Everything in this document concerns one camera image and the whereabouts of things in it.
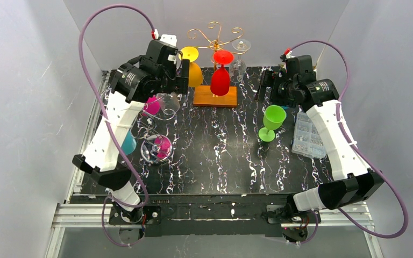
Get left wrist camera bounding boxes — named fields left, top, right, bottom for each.
left=152, top=29, right=177, bottom=47

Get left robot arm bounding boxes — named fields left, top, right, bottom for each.
left=72, top=34, right=189, bottom=214

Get purple cable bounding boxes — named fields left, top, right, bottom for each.
left=281, top=40, right=409, bottom=246
left=78, top=4, right=158, bottom=248

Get red wine glass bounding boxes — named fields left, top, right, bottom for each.
left=210, top=50, right=234, bottom=96

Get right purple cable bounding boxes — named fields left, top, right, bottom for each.
left=281, top=40, right=409, bottom=246

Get clear plastic screw box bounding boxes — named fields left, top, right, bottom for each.
left=291, top=112, right=326, bottom=159

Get gold wire glass rack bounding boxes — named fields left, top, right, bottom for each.
left=187, top=21, right=244, bottom=108

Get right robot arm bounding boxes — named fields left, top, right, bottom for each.
left=255, top=55, right=384, bottom=219

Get pink wine glass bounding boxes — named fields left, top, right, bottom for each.
left=142, top=95, right=160, bottom=116

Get silver wire glass rack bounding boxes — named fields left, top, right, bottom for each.
left=127, top=110, right=175, bottom=164

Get clear ribbed wine glass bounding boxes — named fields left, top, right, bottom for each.
left=156, top=93, right=180, bottom=116

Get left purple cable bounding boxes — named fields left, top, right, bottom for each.
left=78, top=4, right=158, bottom=248

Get clear wine glass on gold rack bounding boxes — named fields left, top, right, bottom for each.
left=229, top=39, right=251, bottom=83

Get green wine glass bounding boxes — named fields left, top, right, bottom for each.
left=258, top=105, right=287, bottom=142

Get orange yellow wine glass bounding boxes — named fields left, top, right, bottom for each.
left=179, top=46, right=203, bottom=88

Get teal wine glass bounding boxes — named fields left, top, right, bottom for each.
left=121, top=130, right=137, bottom=155

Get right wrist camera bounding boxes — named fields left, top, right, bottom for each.
left=280, top=49, right=314, bottom=77

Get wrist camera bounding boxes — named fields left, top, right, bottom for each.
left=280, top=49, right=314, bottom=77
left=152, top=29, right=177, bottom=47

